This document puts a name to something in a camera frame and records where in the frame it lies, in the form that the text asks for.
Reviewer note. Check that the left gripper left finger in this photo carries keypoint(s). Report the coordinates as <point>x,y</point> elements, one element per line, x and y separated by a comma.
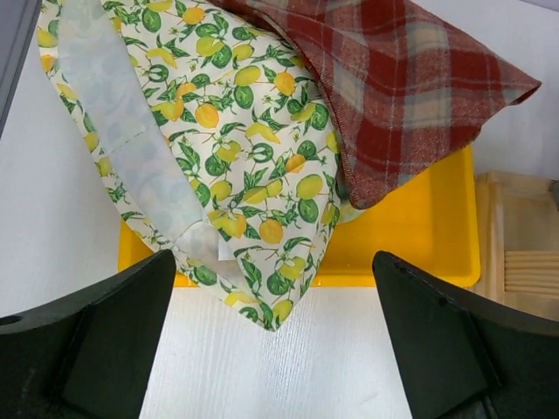
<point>90,353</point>

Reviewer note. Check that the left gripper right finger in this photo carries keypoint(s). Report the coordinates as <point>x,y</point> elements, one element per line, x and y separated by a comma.
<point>460,355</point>

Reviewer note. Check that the lemon print skirt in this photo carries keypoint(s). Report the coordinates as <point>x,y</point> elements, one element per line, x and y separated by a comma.
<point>211,138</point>

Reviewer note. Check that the red plaid skirt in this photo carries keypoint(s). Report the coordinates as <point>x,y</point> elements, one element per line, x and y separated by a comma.
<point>404,87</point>

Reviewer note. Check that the wooden clothes rack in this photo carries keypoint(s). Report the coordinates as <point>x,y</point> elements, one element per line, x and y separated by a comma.
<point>518,233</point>

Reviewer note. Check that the aluminium rail frame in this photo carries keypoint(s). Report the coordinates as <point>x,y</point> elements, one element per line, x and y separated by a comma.
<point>18,22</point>

